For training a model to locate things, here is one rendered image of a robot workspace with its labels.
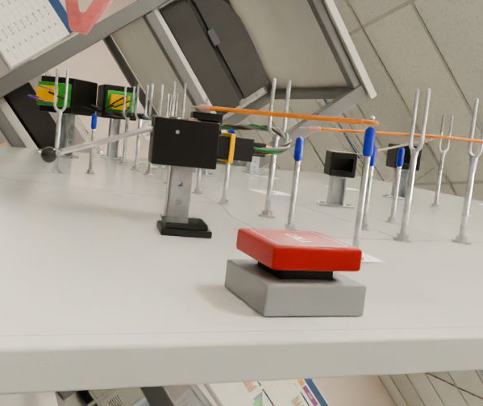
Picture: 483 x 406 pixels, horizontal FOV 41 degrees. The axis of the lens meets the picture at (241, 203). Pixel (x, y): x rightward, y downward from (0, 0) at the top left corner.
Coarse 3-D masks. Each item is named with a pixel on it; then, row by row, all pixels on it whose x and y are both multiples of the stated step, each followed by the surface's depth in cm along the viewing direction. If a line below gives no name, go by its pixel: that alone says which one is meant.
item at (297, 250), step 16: (240, 240) 35; (256, 240) 33; (272, 240) 32; (288, 240) 33; (304, 240) 33; (320, 240) 34; (336, 240) 34; (256, 256) 33; (272, 256) 31; (288, 256) 31; (304, 256) 31; (320, 256) 32; (336, 256) 32; (352, 256) 32; (272, 272) 33; (288, 272) 32; (304, 272) 33; (320, 272) 33
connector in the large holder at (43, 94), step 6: (42, 84) 114; (48, 84) 114; (54, 84) 114; (60, 84) 114; (36, 90) 113; (42, 90) 113; (48, 90) 113; (54, 90) 113; (60, 90) 114; (42, 96) 113; (48, 96) 113; (60, 96) 114; (42, 102) 115; (60, 102) 114
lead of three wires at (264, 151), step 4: (276, 128) 67; (276, 132) 66; (280, 132) 65; (284, 132) 65; (284, 136) 64; (288, 136) 63; (288, 140) 63; (284, 144) 61; (288, 144) 61; (256, 148) 59; (260, 148) 59; (264, 148) 59; (268, 148) 59; (272, 148) 59; (276, 148) 59; (280, 148) 60; (284, 148) 60; (288, 148) 61; (256, 152) 59; (260, 152) 59; (264, 152) 59; (268, 152) 59; (272, 152) 59; (276, 152) 59; (280, 152) 60
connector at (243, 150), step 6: (222, 138) 56; (228, 138) 56; (240, 138) 57; (222, 144) 56; (228, 144) 57; (240, 144) 57; (246, 144) 57; (252, 144) 57; (222, 150) 56; (228, 150) 57; (234, 150) 57; (240, 150) 57; (246, 150) 57; (252, 150) 57; (222, 156) 57; (234, 156) 57; (240, 156) 57; (246, 156) 57
